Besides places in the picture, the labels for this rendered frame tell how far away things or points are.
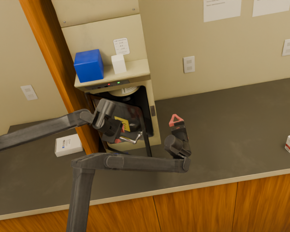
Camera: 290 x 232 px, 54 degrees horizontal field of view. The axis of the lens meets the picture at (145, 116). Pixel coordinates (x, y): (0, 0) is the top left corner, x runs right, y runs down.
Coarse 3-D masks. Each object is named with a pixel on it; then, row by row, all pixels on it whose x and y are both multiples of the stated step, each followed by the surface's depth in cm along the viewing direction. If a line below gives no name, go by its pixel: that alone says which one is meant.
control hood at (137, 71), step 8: (112, 64) 125; (128, 64) 123; (136, 64) 122; (144, 64) 121; (104, 72) 121; (112, 72) 121; (128, 72) 119; (136, 72) 118; (144, 72) 117; (96, 80) 118; (104, 80) 117; (112, 80) 118; (120, 80) 119; (128, 80) 122; (136, 80) 125; (144, 80) 128; (80, 88) 123
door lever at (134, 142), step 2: (138, 134) 133; (120, 136) 134; (122, 136) 134; (138, 136) 133; (140, 136) 133; (120, 138) 134; (122, 138) 133; (124, 138) 133; (126, 138) 133; (128, 138) 133; (136, 138) 132; (138, 138) 133; (124, 140) 134; (126, 140) 133; (128, 140) 132; (130, 140) 132; (132, 140) 131; (134, 140) 131; (136, 140) 132; (130, 142) 132; (132, 142) 131; (134, 142) 130; (136, 142) 131; (134, 144) 131
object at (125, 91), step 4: (124, 88) 138; (128, 88) 138; (132, 88) 139; (136, 88) 141; (112, 92) 141; (116, 92) 139; (120, 92) 139; (124, 92) 139; (128, 92) 139; (132, 92) 140
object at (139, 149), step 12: (96, 96) 130; (120, 108) 127; (132, 108) 123; (132, 120) 128; (144, 120) 125; (132, 132) 135; (144, 132) 130; (108, 144) 154; (120, 144) 148; (132, 144) 142; (144, 144) 137; (144, 156) 144
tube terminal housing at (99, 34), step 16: (128, 16) 112; (64, 32) 114; (80, 32) 115; (96, 32) 115; (112, 32) 116; (128, 32) 116; (80, 48) 119; (96, 48) 120; (112, 48) 121; (144, 48) 122
